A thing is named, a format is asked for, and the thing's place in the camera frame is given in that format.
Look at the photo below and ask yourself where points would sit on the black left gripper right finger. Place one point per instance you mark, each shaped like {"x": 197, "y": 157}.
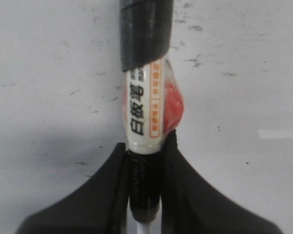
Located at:
{"x": 190, "y": 205}

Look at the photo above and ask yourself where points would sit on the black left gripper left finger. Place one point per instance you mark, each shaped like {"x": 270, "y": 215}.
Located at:
{"x": 99, "y": 206}

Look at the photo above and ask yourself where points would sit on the white whiteboard marker pen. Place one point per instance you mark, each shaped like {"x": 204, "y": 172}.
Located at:
{"x": 153, "y": 105}

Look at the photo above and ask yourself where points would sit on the white glossy whiteboard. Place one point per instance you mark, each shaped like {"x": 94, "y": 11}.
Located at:
{"x": 61, "y": 87}

